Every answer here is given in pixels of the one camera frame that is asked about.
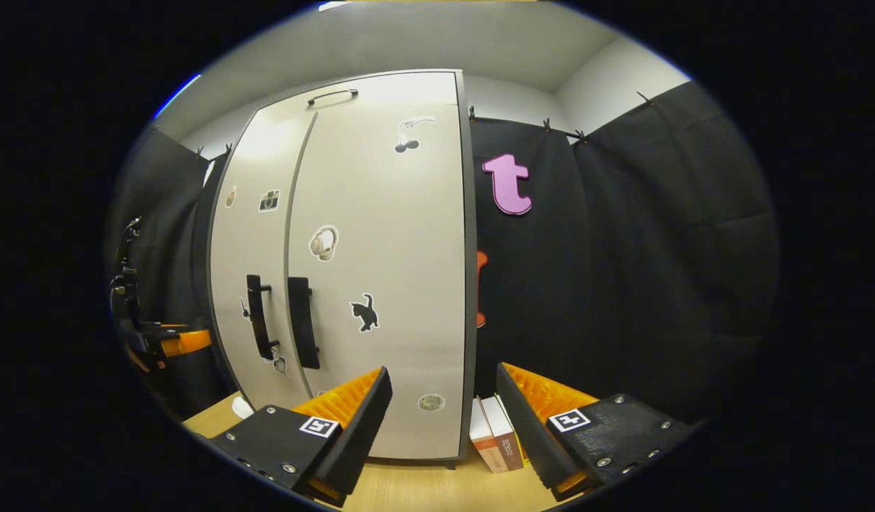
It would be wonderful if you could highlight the white shoe cabinet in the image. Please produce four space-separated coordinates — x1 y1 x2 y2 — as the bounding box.
195 68 479 470

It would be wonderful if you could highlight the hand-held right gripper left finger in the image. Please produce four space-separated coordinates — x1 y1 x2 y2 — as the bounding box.
210 366 395 508

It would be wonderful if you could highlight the brown book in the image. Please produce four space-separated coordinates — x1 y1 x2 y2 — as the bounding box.
482 395 525 471

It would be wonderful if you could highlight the black drawer handle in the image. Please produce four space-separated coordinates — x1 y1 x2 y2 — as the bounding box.
307 88 360 107

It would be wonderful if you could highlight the black door handle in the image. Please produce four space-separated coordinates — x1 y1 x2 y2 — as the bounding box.
246 274 281 361
287 276 322 370

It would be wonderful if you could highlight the yellow-green book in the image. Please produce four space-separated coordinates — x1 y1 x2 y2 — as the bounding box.
495 393 532 464

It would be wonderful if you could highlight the white shoe cabinet door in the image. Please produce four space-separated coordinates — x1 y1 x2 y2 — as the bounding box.
284 103 471 460
208 112 318 413

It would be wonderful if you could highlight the white cabinet drawer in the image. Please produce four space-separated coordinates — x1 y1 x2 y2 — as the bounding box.
256 70 460 126

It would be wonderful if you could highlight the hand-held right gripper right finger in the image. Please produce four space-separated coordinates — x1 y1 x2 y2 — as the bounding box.
495 361 694 503

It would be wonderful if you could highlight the black backdrop cloth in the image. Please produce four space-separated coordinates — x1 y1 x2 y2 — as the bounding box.
107 82 779 427

